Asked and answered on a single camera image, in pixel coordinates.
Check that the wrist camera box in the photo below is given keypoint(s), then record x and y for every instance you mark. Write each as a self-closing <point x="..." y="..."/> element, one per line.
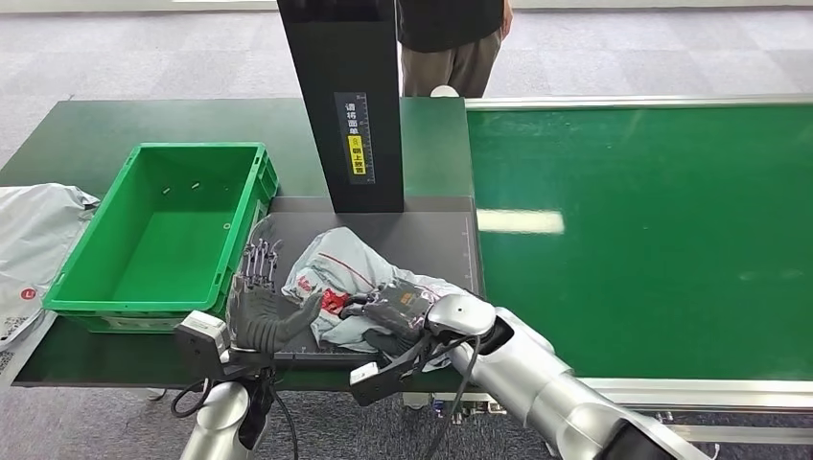
<point x="202" y="343"/>
<point x="381" y="378"/>

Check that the green plastic crate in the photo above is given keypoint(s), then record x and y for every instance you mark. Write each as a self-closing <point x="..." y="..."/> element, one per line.
<point x="165" y="235"/>

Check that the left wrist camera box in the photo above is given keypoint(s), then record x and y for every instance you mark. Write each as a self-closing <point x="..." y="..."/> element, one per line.
<point x="202" y="343"/>

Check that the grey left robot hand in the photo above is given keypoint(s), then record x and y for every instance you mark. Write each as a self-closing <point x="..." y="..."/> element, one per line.
<point x="260" y="311"/>

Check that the grey plastic mailer package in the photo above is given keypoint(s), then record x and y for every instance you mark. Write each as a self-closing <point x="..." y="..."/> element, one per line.
<point x="343" y="266"/>

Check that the black inbound scanner machine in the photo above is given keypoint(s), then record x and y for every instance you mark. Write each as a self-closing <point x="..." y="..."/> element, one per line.
<point x="355" y="95"/>

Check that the grey-white plastic bag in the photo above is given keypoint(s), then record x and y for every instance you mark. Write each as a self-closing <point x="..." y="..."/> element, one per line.
<point x="38" y="222"/>

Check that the white mailer with red logo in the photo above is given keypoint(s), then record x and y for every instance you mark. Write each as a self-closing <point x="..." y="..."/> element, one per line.
<point x="19" y="311"/>

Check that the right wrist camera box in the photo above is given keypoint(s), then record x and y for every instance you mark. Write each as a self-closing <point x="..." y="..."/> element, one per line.
<point x="381" y="378"/>

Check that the green conveyor belt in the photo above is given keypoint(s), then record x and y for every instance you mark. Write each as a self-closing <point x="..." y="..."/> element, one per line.
<point x="641" y="235"/>

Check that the dark green table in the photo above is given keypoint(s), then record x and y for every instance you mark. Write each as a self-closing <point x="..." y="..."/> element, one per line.
<point x="76" y="140"/>

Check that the white round cap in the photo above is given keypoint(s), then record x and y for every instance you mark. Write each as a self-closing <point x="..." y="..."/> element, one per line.
<point x="444" y="91"/>

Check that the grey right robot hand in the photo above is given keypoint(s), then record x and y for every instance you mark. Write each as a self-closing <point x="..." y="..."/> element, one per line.
<point x="397" y="311"/>

